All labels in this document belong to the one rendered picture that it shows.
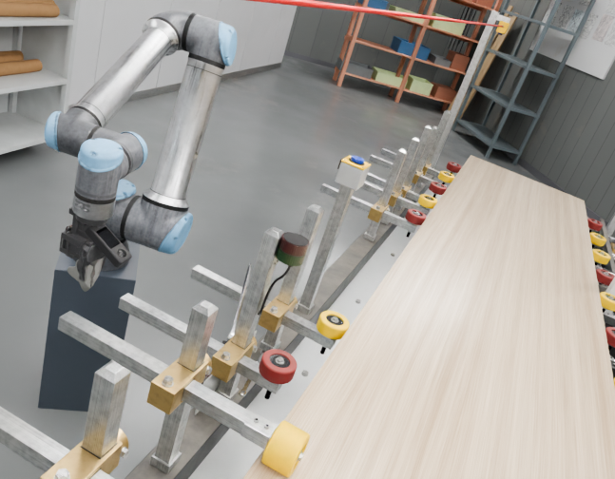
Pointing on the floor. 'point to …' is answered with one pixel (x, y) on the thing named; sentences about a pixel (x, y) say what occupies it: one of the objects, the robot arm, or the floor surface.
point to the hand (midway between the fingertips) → (88, 287)
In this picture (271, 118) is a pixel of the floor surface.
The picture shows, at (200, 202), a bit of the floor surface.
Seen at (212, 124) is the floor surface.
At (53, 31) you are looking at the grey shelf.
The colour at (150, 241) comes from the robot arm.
